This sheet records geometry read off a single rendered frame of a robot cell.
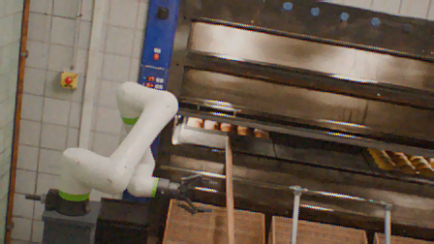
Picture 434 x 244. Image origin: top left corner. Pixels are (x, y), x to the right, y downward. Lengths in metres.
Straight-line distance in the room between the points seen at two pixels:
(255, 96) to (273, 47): 0.29
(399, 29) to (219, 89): 1.03
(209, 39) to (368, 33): 0.86
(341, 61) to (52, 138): 1.68
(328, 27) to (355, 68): 0.27
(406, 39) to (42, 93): 2.03
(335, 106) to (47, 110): 1.62
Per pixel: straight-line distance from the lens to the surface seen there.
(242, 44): 3.47
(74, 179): 2.50
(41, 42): 3.62
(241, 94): 3.52
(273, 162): 3.64
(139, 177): 2.91
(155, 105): 2.60
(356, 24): 3.53
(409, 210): 3.88
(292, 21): 3.48
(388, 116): 3.66
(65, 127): 3.69
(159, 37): 3.45
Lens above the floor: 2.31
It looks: 16 degrees down
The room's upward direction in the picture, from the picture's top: 10 degrees clockwise
